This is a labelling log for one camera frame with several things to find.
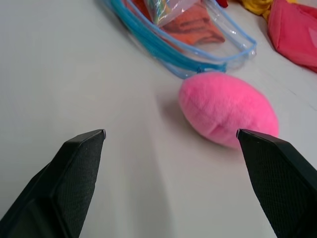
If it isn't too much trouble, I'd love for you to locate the orange cloth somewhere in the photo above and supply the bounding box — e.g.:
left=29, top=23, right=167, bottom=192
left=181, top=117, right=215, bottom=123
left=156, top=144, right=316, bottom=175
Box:
left=162, top=7, right=226, bottom=46

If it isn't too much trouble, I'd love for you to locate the colourful item in clear wrapper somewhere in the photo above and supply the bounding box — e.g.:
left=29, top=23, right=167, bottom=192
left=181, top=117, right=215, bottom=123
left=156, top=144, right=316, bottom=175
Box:
left=138, top=0, right=199, bottom=28

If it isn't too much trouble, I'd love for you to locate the pink fabric pouch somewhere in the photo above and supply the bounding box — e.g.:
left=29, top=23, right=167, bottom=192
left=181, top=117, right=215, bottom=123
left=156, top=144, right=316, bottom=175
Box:
left=267, top=0, right=317, bottom=74

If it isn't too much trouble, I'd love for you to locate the pink plush egg toy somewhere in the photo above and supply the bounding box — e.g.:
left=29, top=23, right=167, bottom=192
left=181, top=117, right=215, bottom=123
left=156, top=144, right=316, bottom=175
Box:
left=178, top=72, right=280, bottom=149

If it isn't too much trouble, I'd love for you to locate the clear blue-trimmed zipper pouch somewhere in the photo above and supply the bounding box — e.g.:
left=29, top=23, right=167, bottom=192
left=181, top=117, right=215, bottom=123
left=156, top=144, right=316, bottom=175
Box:
left=108, top=0, right=258, bottom=80

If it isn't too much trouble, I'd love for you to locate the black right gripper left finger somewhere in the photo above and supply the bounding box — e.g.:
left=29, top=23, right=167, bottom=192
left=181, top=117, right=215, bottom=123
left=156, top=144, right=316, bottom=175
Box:
left=0, top=128, right=107, bottom=238

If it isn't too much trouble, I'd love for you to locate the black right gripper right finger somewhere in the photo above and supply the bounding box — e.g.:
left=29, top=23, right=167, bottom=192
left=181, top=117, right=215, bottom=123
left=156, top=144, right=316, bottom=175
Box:
left=236, top=128, right=317, bottom=238

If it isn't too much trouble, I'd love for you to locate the yellow cloth item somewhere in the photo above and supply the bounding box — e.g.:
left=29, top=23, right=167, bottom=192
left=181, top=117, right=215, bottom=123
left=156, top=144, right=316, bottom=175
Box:
left=237, top=0, right=274, bottom=20

